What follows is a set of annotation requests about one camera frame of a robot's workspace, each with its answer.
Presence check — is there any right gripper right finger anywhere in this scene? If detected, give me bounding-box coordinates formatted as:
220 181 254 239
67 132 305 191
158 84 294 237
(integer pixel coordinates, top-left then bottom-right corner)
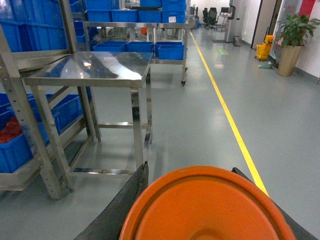
231 166 318 240

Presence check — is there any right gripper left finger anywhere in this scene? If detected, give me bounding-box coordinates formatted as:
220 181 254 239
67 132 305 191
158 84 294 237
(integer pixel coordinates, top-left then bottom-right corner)
76 161 149 240

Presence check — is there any orange cylindrical cap 4680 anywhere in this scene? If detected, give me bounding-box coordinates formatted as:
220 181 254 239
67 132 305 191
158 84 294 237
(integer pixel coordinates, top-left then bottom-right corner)
120 166 295 240

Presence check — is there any blue bin with red parts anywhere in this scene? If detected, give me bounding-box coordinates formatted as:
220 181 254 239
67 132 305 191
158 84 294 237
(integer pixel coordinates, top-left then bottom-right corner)
0 93 83 174

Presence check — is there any stainless steel shelf rack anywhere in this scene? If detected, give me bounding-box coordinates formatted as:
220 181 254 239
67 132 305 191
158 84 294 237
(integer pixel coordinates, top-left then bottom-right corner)
0 0 102 201

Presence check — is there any small stainless steel table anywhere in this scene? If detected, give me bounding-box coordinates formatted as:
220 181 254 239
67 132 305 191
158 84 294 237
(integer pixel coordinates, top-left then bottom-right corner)
22 51 154 201

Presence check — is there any yellow mop bucket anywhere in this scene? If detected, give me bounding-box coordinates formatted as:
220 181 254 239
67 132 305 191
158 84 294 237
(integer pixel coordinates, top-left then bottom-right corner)
255 35 274 61

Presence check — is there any tall potted plant gold pot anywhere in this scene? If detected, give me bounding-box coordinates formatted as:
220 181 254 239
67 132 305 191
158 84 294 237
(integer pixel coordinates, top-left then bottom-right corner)
277 14 320 77

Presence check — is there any far wheeled steel rack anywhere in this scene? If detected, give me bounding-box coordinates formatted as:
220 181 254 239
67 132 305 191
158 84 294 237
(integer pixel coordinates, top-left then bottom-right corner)
83 0 192 86

